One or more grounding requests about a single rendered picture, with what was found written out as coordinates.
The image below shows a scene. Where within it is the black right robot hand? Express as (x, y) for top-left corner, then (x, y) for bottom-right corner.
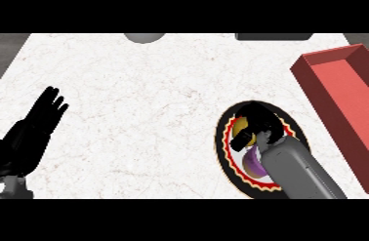
(229, 101), (286, 151)

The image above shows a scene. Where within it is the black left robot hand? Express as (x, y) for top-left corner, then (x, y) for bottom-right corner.
(0, 86), (71, 178)

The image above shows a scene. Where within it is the yellow lemon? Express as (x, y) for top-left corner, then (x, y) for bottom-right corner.
(232, 116), (257, 145)

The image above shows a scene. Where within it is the black red patterned plate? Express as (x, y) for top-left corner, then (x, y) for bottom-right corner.
(214, 100), (311, 199)

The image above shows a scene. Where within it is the red cardboard box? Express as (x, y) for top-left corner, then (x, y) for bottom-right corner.
(289, 43), (369, 194)

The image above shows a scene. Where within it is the dark grey flat object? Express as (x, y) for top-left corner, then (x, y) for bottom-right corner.
(233, 32), (314, 42)

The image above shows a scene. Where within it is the grey round object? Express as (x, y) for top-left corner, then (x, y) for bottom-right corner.
(122, 32), (167, 45)

